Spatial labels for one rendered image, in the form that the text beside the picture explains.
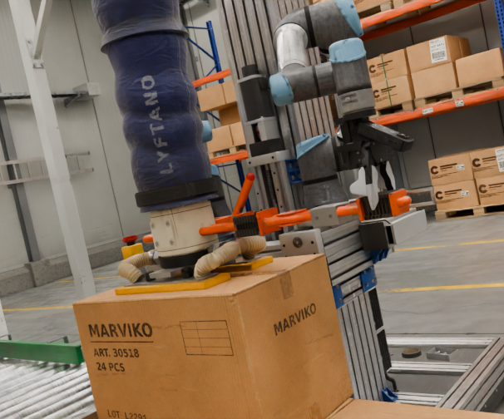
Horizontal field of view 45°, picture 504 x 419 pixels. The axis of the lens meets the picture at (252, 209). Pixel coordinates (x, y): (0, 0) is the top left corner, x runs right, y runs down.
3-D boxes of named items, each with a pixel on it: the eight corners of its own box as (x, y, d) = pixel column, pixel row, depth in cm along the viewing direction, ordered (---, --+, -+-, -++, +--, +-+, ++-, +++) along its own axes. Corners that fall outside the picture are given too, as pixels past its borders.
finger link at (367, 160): (372, 188, 131) (371, 150, 133) (379, 187, 130) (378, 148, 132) (360, 183, 127) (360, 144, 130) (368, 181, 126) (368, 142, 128)
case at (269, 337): (102, 440, 174) (71, 303, 172) (195, 384, 206) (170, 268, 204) (271, 466, 138) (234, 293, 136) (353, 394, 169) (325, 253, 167)
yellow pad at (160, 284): (115, 296, 169) (111, 278, 169) (141, 286, 177) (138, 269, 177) (205, 290, 148) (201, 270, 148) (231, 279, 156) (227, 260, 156)
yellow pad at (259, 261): (164, 278, 184) (160, 262, 184) (186, 270, 192) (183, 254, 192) (253, 271, 163) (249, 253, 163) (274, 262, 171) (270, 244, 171)
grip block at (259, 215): (234, 239, 153) (229, 216, 152) (257, 232, 160) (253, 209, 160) (260, 236, 148) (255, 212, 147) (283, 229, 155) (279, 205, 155)
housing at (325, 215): (312, 229, 140) (308, 209, 140) (327, 223, 146) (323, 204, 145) (338, 225, 136) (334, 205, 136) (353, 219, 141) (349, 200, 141)
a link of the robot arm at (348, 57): (362, 41, 136) (363, 33, 127) (372, 90, 136) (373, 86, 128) (327, 49, 137) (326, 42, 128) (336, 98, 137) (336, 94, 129)
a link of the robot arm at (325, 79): (314, 67, 148) (313, 61, 137) (361, 56, 147) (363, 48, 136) (321, 100, 149) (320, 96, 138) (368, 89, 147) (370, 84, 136)
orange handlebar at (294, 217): (116, 250, 183) (113, 239, 183) (185, 230, 207) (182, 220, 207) (406, 211, 126) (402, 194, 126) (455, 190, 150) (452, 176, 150)
